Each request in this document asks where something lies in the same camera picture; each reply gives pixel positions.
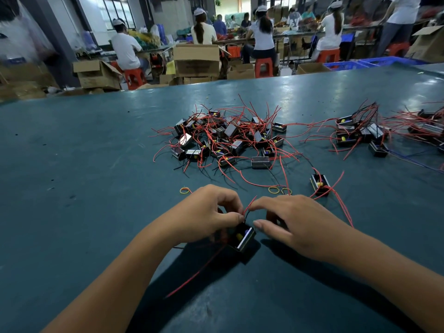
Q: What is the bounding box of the person's right hand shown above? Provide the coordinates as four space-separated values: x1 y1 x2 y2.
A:
247 195 355 264

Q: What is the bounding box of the central pile of wired modules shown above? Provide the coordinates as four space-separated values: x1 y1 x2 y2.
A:
153 100 306 191

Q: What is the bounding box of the person's left hand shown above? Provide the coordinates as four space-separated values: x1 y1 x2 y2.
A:
161 185 245 246

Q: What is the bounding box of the person's left forearm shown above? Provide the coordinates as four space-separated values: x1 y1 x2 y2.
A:
42 228 183 333

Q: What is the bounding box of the large closed cardboard box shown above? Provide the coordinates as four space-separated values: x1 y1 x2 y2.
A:
173 44 222 77

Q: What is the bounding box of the low cardboard box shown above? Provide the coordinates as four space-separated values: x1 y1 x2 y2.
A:
227 62 255 80

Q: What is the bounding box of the shallow cardboard box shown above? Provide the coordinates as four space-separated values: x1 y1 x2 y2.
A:
296 62 332 75

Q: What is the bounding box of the tilted cardboard box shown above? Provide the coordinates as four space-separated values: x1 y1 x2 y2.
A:
406 25 444 63

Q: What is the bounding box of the person's right forearm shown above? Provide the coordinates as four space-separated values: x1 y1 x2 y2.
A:
333 232 444 333

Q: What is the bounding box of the blue plastic crate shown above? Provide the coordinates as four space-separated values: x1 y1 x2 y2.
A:
324 61 370 71
357 56 427 67

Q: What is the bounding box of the open cardboard box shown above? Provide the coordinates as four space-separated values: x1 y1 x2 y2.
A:
73 59 123 90

